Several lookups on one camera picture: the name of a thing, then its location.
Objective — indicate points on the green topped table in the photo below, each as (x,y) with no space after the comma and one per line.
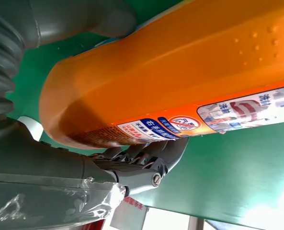
(228,174)

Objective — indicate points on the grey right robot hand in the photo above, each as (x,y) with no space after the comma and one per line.
(36,174)

